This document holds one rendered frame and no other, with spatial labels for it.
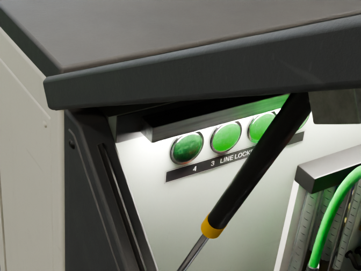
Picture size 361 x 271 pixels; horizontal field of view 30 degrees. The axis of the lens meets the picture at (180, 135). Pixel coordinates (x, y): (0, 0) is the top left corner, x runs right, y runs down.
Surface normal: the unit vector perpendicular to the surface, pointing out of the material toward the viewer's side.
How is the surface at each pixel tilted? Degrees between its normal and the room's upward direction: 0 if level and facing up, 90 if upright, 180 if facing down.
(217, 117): 90
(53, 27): 0
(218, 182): 90
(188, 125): 90
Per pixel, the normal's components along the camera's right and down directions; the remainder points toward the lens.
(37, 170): -0.84, 0.22
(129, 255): 0.43, -0.28
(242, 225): 0.54, 0.49
